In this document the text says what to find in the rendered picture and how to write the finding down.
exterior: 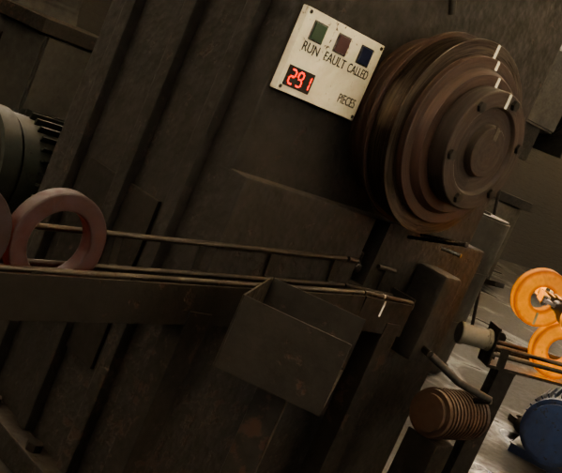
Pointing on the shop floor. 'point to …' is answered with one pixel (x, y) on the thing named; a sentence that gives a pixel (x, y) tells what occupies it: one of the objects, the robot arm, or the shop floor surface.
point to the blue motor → (556, 431)
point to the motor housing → (438, 429)
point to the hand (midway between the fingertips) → (543, 292)
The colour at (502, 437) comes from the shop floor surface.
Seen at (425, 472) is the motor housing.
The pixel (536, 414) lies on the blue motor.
